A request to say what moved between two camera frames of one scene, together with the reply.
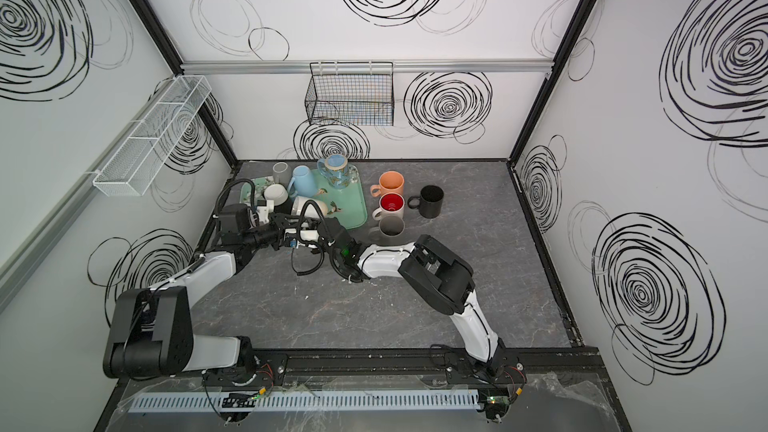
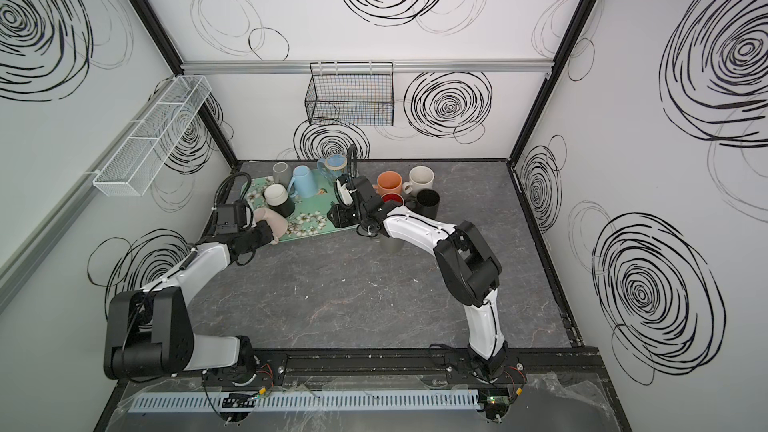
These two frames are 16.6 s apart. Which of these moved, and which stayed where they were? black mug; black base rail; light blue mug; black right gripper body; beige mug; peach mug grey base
Moved: black right gripper body; beige mug
Stayed: black mug; peach mug grey base; light blue mug; black base rail
